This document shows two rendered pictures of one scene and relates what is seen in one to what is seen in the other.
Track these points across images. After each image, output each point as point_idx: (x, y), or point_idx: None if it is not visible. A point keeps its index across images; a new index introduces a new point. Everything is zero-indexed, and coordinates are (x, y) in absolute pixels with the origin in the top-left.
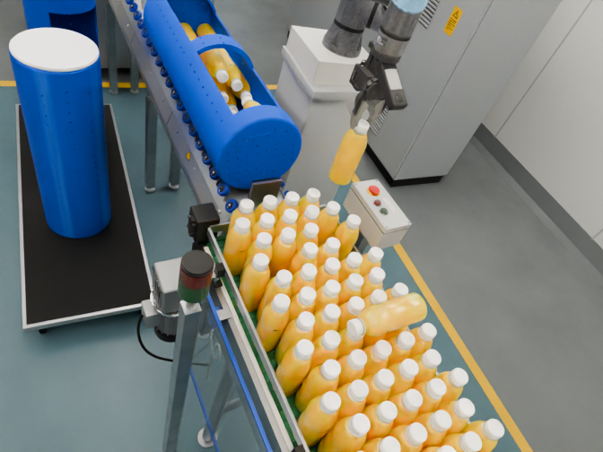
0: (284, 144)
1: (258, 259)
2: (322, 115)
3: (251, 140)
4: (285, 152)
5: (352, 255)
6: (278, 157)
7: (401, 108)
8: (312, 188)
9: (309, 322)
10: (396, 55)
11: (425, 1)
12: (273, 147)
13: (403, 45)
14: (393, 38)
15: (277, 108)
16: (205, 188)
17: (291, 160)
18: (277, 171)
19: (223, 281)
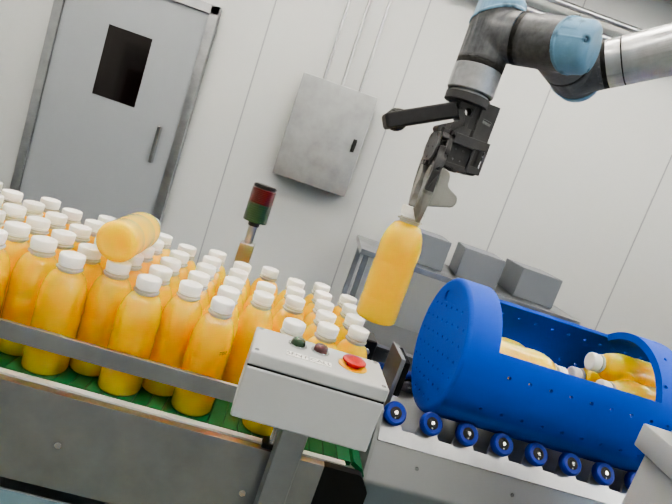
0: (453, 337)
1: (271, 268)
2: None
3: (443, 306)
4: (450, 354)
5: (235, 289)
6: (443, 359)
7: (385, 123)
8: (368, 331)
9: (183, 245)
10: (448, 82)
11: (482, 1)
12: (447, 334)
13: (455, 65)
14: None
15: (493, 297)
16: None
17: (446, 381)
18: (433, 391)
19: None
